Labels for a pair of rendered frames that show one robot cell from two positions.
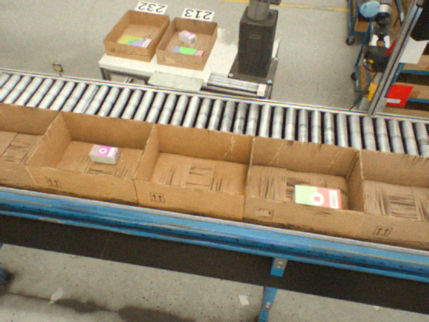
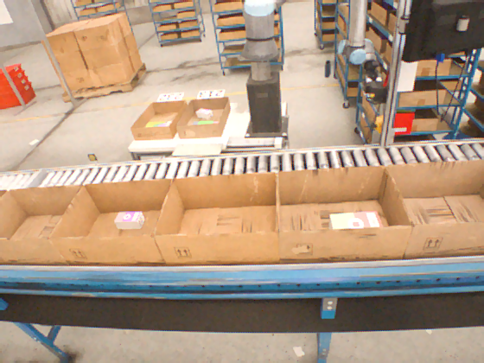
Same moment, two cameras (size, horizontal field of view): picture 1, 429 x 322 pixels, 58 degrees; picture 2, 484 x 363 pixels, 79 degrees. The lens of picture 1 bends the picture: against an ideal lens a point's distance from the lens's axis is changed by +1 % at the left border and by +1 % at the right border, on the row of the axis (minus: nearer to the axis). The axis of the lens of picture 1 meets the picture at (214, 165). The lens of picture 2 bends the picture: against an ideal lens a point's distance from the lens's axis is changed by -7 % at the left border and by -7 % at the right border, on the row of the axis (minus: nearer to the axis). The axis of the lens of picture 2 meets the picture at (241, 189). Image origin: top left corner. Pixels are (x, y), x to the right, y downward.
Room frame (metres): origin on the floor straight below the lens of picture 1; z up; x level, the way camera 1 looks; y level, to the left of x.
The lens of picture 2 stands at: (0.13, -0.04, 1.75)
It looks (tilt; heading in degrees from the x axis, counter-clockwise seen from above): 40 degrees down; 2
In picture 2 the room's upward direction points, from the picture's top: 10 degrees counter-clockwise
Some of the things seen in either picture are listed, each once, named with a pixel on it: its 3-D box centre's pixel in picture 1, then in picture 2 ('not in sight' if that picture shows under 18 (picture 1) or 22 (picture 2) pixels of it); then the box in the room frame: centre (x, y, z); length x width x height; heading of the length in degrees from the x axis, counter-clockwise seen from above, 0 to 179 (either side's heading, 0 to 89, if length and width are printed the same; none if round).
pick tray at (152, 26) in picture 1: (139, 34); (161, 119); (2.16, 0.49, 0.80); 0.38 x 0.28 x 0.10; 166
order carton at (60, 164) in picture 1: (98, 157); (121, 222); (0.99, 0.45, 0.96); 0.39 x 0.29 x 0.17; 81
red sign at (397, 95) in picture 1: (391, 95); (398, 124); (1.54, -0.88, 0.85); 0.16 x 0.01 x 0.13; 81
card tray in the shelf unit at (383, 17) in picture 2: not in sight; (398, 10); (2.57, -1.35, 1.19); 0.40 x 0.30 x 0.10; 171
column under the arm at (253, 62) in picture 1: (256, 43); (265, 103); (1.90, -0.22, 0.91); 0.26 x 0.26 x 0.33; 76
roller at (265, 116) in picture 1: (263, 139); (288, 184); (1.34, -0.24, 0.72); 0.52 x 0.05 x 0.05; 171
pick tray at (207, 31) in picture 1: (188, 42); (205, 117); (2.08, 0.17, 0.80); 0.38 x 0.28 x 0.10; 167
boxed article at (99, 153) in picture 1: (104, 154); (130, 220); (1.06, 0.46, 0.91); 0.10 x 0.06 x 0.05; 81
